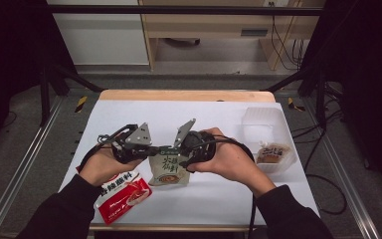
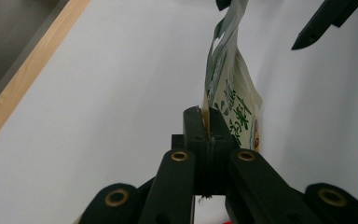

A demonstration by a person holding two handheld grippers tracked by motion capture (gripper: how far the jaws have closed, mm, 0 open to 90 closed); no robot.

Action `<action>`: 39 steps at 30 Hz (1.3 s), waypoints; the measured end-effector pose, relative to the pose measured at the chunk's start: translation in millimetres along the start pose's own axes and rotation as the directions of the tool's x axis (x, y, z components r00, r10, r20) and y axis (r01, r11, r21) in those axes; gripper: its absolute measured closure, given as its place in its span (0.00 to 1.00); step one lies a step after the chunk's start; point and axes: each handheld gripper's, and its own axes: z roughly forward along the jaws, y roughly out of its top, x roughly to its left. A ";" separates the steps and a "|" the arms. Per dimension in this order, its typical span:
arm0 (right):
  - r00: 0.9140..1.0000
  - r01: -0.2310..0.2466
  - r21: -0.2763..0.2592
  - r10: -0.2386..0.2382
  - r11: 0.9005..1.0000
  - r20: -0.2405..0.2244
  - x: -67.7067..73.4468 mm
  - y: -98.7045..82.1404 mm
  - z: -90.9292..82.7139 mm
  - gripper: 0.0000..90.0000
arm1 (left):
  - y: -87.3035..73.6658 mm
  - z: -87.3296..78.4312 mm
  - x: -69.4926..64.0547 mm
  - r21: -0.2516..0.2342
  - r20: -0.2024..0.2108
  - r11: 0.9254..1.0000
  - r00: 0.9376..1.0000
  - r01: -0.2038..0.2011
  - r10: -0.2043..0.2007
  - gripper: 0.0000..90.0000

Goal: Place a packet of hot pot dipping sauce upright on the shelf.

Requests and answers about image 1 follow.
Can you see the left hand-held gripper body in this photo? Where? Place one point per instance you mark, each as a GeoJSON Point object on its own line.
{"type": "Point", "coordinates": [136, 139]}

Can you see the black curtain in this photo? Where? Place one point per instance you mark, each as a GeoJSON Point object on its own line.
{"type": "Point", "coordinates": [10, 59]}
{"type": "Point", "coordinates": [368, 83]}

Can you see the spouted sauce pouch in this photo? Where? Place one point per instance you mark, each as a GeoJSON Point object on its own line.
{"type": "Point", "coordinates": [273, 154]}

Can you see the yellow black tape strip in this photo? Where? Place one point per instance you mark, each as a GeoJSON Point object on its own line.
{"type": "Point", "coordinates": [81, 104]}

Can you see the beige green sauce packet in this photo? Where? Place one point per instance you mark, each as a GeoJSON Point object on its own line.
{"type": "Point", "coordinates": [169, 169]}

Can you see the clear plastic container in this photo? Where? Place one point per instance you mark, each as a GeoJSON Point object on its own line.
{"type": "Point", "coordinates": [262, 122]}

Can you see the person's left hand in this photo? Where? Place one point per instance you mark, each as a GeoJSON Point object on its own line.
{"type": "Point", "coordinates": [102, 167]}

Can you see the black horizontal frame bar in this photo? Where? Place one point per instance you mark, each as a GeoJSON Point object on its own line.
{"type": "Point", "coordinates": [179, 10]}

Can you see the red seasoning packet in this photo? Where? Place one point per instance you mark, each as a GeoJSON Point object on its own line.
{"type": "Point", "coordinates": [126, 195]}

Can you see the light wooden desk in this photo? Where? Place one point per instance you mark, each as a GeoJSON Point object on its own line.
{"type": "Point", "coordinates": [212, 25]}

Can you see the white table sheet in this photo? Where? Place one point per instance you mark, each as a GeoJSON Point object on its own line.
{"type": "Point", "coordinates": [195, 113]}

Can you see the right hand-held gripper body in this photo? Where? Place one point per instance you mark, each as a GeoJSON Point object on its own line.
{"type": "Point", "coordinates": [197, 146]}

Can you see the white cabinet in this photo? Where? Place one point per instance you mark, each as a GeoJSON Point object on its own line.
{"type": "Point", "coordinates": [102, 36]}

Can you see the person's right hand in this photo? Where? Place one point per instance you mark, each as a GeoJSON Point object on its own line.
{"type": "Point", "coordinates": [232, 162]}

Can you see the aluminium rail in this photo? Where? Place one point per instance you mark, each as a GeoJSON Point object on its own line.
{"type": "Point", "coordinates": [344, 172]}
{"type": "Point", "coordinates": [20, 166]}

